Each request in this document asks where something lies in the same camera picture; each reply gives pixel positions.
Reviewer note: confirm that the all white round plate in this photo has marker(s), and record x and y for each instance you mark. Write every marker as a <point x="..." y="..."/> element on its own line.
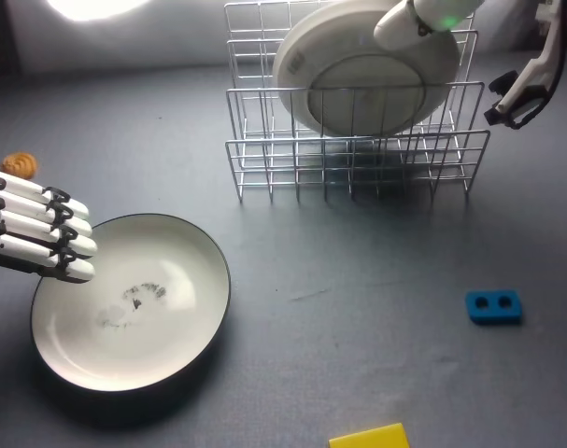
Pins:
<point x="348" y="60"/>

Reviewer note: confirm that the yellow flat block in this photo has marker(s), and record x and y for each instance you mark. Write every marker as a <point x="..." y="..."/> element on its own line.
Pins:
<point x="372" y="438"/>

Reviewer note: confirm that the blue block with two holes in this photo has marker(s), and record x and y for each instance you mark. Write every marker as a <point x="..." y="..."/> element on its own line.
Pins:
<point x="493" y="315"/>

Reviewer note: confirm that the orange swirl toy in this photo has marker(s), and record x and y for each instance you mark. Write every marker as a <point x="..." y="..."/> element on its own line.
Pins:
<point x="19" y="165"/>

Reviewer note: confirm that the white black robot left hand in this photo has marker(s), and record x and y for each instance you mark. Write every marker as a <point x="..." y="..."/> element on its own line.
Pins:
<point x="26" y="219"/>

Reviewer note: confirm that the black rimmed white plate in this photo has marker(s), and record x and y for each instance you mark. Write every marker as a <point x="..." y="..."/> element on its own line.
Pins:
<point x="129" y="298"/>

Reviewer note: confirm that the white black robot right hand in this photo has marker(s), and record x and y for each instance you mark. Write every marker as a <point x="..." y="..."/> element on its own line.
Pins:
<point x="444" y="11"/>

